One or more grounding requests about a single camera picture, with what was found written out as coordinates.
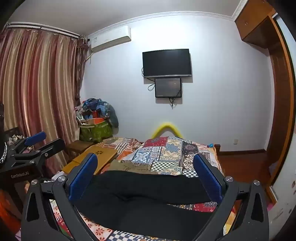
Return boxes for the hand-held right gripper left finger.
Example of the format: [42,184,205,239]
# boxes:
[21,153,103,241]

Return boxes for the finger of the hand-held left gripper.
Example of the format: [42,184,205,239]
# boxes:
[14,138,65,163]
[9,131,47,151]

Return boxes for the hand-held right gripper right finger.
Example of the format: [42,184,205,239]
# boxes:
[193,153,270,241]

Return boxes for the black pants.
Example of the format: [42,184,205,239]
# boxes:
[76,170,222,237]

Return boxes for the wooden stool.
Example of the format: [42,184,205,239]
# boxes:
[66,140,94,156]

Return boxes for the bamboo folding tray table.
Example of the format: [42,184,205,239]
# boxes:
[62,146,118,175]

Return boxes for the green patterned bag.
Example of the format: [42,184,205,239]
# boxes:
[79,122,114,143]

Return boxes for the khaki cloth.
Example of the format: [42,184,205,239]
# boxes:
[109,160,160,175]

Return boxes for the patchwork blanket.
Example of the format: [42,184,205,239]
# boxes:
[120,136,223,178]

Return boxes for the orange striped sheet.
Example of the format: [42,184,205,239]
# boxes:
[99,137,144,163]

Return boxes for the striped pink curtain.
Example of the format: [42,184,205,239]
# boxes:
[0,25,89,176]

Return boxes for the red flower bedsheet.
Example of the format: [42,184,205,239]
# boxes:
[42,199,238,241]

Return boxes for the pile of clothes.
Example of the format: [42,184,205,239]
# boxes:
[75,98,119,128]

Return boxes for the yellow foam tube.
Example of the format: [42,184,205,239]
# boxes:
[150,122,183,139]

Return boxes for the small black monitor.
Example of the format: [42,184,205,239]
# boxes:
[154,77,182,98]

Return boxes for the wooden wardrobe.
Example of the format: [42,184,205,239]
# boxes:
[264,11,296,205]

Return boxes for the white air conditioner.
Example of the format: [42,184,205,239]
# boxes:
[89,25,131,53]

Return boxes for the large black television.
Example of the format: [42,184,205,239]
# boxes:
[142,49,193,78]

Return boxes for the wooden overhead cabinet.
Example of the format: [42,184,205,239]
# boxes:
[235,0,278,49]

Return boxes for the curtain rail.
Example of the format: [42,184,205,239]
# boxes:
[6,22,88,42]

